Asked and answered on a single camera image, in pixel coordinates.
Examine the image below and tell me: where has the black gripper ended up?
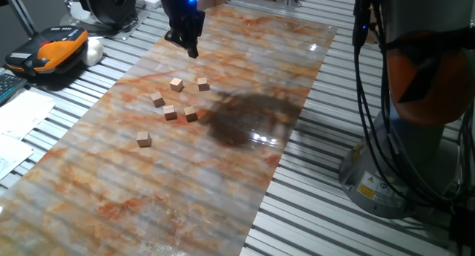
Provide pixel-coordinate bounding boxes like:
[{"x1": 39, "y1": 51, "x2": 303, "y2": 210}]
[{"x1": 154, "y1": 0, "x2": 206, "y2": 59}]

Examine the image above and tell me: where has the black round drum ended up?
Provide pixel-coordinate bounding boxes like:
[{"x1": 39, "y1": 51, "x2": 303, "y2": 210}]
[{"x1": 76, "y1": 0, "x2": 138, "y2": 27}]

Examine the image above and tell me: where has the white rounded object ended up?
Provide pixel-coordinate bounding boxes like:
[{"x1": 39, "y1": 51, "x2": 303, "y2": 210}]
[{"x1": 80, "y1": 36, "x2": 105, "y2": 67}]

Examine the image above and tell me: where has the orange and black teach pendant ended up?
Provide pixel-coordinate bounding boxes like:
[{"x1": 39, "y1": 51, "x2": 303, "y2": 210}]
[{"x1": 4, "y1": 24, "x2": 89, "y2": 77}]

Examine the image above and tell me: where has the orange marble pattern sheet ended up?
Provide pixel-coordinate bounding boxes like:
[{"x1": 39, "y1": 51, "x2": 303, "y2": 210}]
[{"x1": 0, "y1": 3, "x2": 338, "y2": 256}]

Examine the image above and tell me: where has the grey aluminium bar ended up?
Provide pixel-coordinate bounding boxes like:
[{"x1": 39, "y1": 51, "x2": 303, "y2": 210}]
[{"x1": 1, "y1": 0, "x2": 39, "y2": 37}]

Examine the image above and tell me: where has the blank white paper sheet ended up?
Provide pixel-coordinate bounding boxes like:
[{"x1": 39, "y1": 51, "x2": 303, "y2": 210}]
[{"x1": 0, "y1": 89, "x2": 56, "y2": 140}]

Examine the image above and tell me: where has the black keyboard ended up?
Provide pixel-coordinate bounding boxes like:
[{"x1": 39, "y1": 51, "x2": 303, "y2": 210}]
[{"x1": 0, "y1": 72, "x2": 29, "y2": 105}]

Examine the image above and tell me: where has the white paper with print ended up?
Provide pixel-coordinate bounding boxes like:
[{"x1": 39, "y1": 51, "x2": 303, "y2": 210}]
[{"x1": 0, "y1": 134, "x2": 35, "y2": 181}]

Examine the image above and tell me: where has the grey metal base plate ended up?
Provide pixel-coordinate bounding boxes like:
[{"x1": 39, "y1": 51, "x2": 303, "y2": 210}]
[{"x1": 61, "y1": 5, "x2": 151, "y2": 42}]

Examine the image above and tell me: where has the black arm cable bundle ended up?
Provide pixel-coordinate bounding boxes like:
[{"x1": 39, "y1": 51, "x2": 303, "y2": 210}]
[{"x1": 351, "y1": 0, "x2": 475, "y2": 212}]

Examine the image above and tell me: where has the black strap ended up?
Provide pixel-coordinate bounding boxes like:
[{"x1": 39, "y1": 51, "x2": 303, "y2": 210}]
[{"x1": 385, "y1": 25, "x2": 475, "y2": 105}]

